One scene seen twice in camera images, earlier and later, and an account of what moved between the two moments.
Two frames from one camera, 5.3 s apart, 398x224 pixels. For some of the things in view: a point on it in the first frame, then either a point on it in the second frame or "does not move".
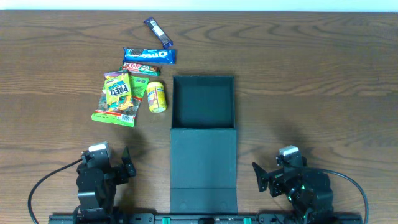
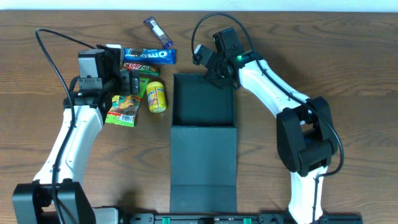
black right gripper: [268, 179] -> [219, 78]
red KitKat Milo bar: [142, 69] does not move
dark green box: [203, 175] does not move
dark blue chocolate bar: [158, 32] does not move
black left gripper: [122, 171] -> [134, 83]
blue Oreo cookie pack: [134, 55] does not move
